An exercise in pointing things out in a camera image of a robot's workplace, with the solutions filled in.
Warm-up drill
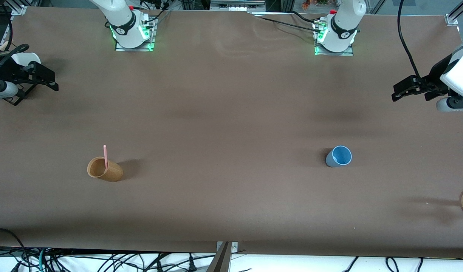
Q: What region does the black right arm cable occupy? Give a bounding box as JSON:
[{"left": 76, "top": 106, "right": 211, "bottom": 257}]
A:
[{"left": 0, "top": 43, "right": 30, "bottom": 74}]

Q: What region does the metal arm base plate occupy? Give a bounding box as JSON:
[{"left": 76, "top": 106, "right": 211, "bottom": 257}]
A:
[
  {"left": 314, "top": 21, "right": 355, "bottom": 57},
  {"left": 115, "top": 15, "right": 157, "bottom": 52}
]

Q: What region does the white cup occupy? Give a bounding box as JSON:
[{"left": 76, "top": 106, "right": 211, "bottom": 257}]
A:
[{"left": 10, "top": 52, "right": 42, "bottom": 69}]

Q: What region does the brown bamboo cup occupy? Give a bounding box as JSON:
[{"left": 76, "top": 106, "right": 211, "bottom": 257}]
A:
[{"left": 87, "top": 156, "right": 124, "bottom": 182}]

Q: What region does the blue cup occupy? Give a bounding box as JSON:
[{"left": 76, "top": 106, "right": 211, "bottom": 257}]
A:
[{"left": 325, "top": 145, "right": 353, "bottom": 168}]

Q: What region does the aluminium frame profile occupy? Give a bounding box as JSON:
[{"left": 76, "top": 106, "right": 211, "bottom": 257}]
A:
[
  {"left": 444, "top": 0, "right": 463, "bottom": 27},
  {"left": 4, "top": 0, "right": 41, "bottom": 16}
]

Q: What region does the black floor cable loop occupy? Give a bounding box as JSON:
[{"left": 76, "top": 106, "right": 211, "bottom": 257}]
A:
[{"left": 0, "top": 227, "right": 28, "bottom": 265}]

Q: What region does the silver metal box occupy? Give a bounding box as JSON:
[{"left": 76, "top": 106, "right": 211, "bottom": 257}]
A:
[{"left": 209, "top": 0, "right": 267, "bottom": 12}]

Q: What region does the dark metal beam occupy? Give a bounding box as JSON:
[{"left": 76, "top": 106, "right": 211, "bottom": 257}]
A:
[{"left": 206, "top": 242, "right": 232, "bottom": 272}]

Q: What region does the small metal table bracket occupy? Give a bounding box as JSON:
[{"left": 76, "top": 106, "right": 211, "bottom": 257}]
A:
[{"left": 216, "top": 241, "right": 239, "bottom": 253}]

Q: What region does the black cable on table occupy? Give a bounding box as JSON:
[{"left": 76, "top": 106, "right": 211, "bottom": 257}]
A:
[{"left": 252, "top": 11, "right": 323, "bottom": 35}]

